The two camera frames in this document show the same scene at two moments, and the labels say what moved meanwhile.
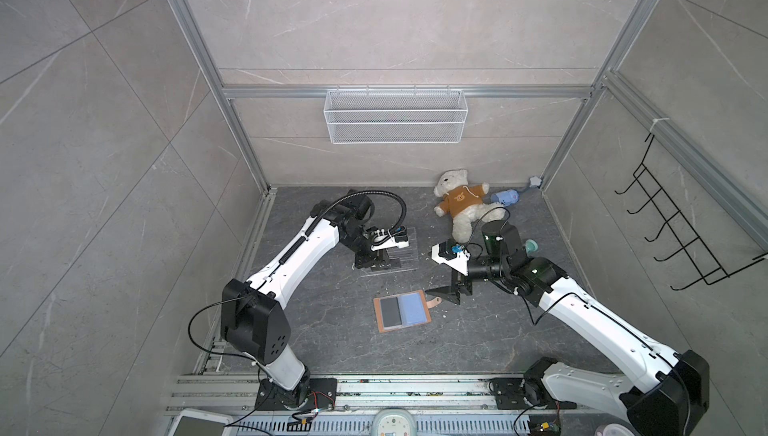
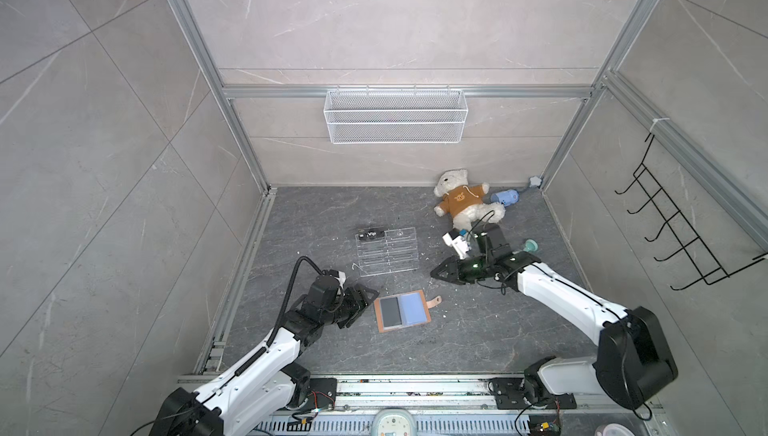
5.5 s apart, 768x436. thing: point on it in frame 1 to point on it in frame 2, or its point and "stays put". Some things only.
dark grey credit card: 390,311 stays put
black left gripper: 374,257 to 367,301
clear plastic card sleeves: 403,310 stays put
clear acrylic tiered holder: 401,259 stays put
